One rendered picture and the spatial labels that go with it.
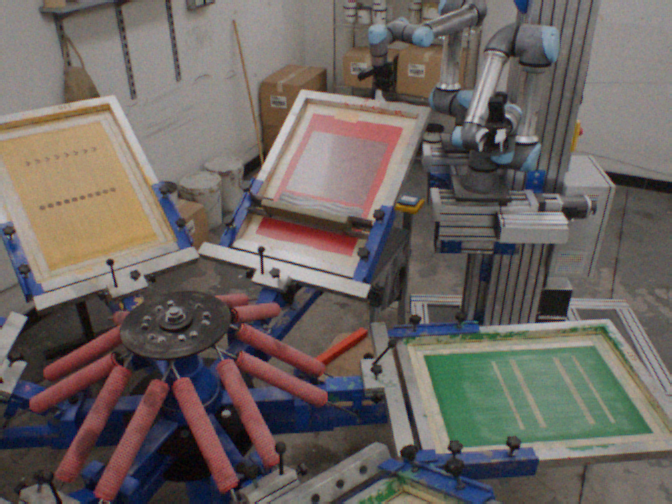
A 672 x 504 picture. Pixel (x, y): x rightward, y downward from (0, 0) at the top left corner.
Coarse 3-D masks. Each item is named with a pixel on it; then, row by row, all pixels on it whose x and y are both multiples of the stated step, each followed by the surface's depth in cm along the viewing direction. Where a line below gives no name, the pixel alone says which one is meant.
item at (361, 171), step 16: (368, 128) 251; (384, 128) 249; (400, 128) 247; (352, 144) 249; (368, 144) 247; (384, 144) 245; (352, 160) 245; (368, 160) 243; (384, 160) 242; (336, 176) 243; (352, 176) 241; (368, 176) 240; (384, 176) 238; (336, 192) 240; (352, 192) 238; (368, 192) 236; (368, 208) 233; (304, 240) 232; (320, 240) 231; (336, 240) 229; (352, 240) 228
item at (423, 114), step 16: (304, 96) 263; (320, 96) 261; (336, 96) 259; (384, 112) 252; (400, 112) 248; (416, 112) 245; (288, 128) 256; (416, 128) 241; (416, 144) 238; (272, 160) 250; (400, 160) 236; (400, 176) 232; (400, 192) 232; (240, 240) 235; (272, 256) 228; (288, 256) 226; (304, 256) 225; (336, 272) 219; (352, 272) 217
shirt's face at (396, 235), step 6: (396, 228) 285; (390, 234) 280; (396, 234) 280; (402, 234) 280; (390, 240) 276; (396, 240) 276; (390, 246) 271; (396, 246) 271; (384, 252) 267; (390, 252) 267; (384, 258) 263; (378, 264) 259; (384, 264) 259; (378, 270) 255; (372, 276) 251
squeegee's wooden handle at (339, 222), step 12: (264, 204) 231; (276, 204) 230; (288, 204) 229; (288, 216) 232; (300, 216) 228; (312, 216) 224; (324, 216) 223; (336, 216) 221; (336, 228) 226; (348, 228) 223
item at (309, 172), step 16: (320, 128) 257; (336, 128) 255; (352, 128) 253; (304, 144) 255; (320, 144) 253; (336, 144) 251; (304, 160) 251; (320, 160) 249; (336, 160) 247; (288, 176) 249; (304, 176) 247; (320, 176) 245; (304, 192) 243; (320, 192) 241; (272, 224) 239; (288, 224) 237; (288, 240) 234
